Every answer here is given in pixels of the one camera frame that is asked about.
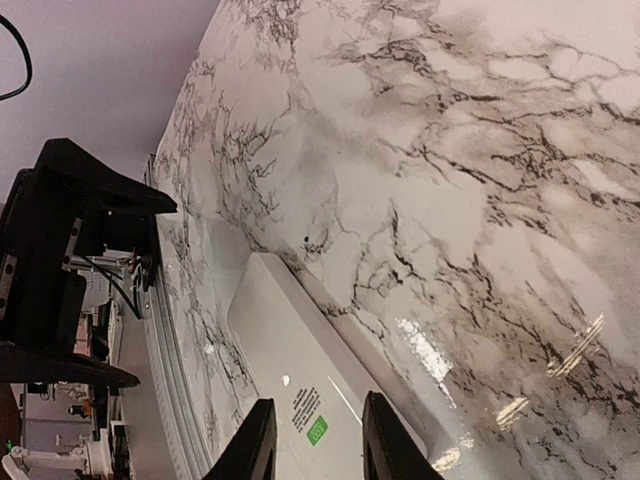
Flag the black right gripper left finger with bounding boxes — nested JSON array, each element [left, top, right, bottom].
[[203, 399, 277, 480]]

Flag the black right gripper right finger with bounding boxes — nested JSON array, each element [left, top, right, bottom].
[[362, 391, 444, 480]]

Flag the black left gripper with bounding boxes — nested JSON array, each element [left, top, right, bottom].
[[1, 138, 177, 389]]

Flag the white remote control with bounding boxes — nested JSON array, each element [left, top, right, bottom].
[[228, 253, 441, 479]]

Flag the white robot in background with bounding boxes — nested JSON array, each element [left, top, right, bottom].
[[0, 429, 111, 476]]

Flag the aluminium front table rail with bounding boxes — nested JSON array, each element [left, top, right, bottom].
[[142, 154, 216, 480]]

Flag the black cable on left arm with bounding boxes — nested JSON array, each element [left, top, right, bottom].
[[0, 14, 34, 103]]

